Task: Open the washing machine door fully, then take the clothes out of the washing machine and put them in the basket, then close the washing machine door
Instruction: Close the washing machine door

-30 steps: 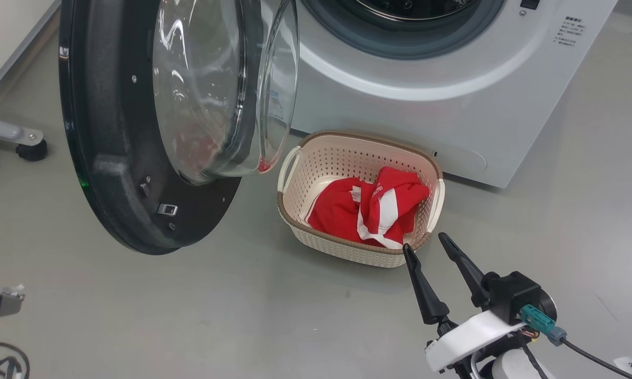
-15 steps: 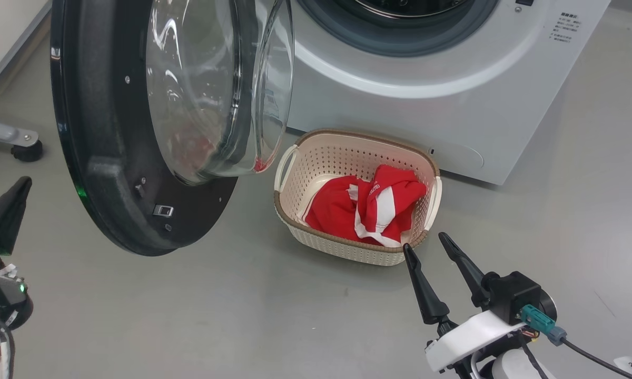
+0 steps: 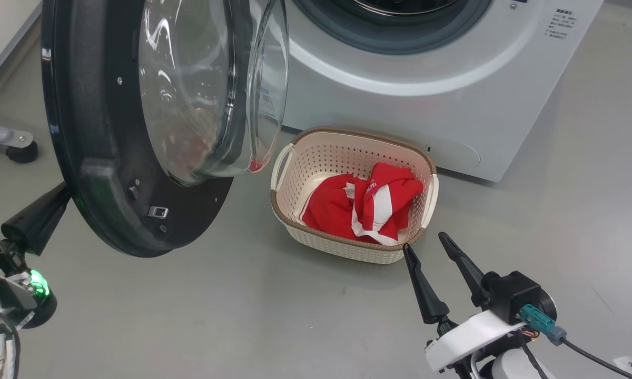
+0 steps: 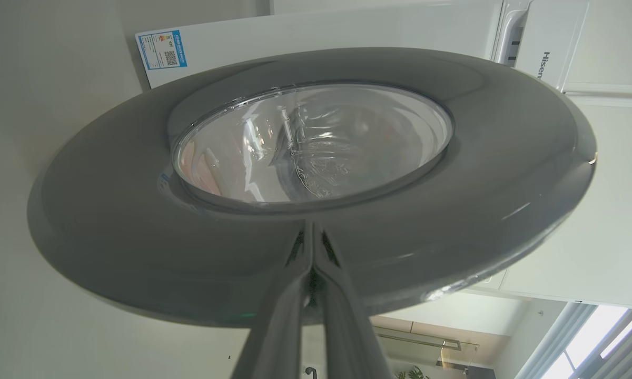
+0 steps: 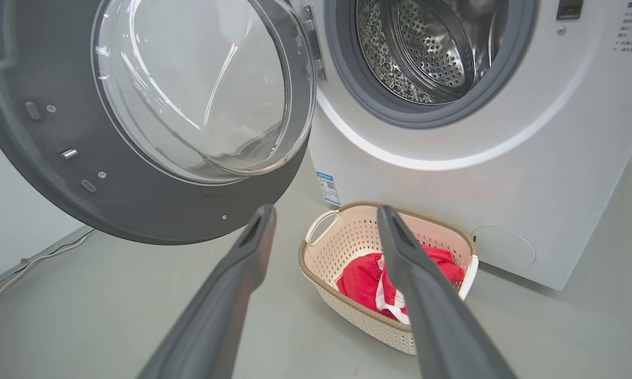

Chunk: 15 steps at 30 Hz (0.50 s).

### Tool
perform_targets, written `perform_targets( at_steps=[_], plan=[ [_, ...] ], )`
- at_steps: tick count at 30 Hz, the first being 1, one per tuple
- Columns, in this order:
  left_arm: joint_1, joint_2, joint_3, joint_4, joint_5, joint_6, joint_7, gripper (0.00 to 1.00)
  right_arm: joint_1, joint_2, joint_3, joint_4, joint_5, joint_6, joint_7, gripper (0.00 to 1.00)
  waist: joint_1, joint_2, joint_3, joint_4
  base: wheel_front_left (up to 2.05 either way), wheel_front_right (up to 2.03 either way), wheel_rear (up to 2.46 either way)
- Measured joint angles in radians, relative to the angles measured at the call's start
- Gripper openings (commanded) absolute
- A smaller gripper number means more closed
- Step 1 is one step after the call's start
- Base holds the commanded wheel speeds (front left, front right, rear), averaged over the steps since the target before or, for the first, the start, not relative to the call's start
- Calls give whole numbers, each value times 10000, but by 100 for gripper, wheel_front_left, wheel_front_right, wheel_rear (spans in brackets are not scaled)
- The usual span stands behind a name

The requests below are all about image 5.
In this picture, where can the silver metal door hinge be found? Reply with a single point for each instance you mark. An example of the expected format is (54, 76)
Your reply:
(310, 31)

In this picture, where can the blue energy label sticker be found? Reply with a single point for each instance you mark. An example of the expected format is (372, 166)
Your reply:
(328, 188)

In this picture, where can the white front-load washing machine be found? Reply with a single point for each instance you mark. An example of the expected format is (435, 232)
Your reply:
(558, 184)

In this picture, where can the dark round glass washer door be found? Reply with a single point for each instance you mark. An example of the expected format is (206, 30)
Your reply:
(42, 158)

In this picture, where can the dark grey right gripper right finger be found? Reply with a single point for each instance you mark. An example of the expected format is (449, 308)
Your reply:
(437, 326)

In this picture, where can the round white filter hatch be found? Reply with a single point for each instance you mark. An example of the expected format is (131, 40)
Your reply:
(505, 247)

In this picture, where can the perforated steel washer drum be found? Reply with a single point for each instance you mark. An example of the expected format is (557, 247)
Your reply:
(432, 52)

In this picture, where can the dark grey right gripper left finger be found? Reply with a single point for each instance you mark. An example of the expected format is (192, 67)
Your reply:
(221, 305)

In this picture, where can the cream perforated basket brown rim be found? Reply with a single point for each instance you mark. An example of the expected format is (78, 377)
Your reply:
(347, 237)

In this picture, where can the red and white garment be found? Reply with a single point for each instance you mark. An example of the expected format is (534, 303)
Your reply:
(363, 279)

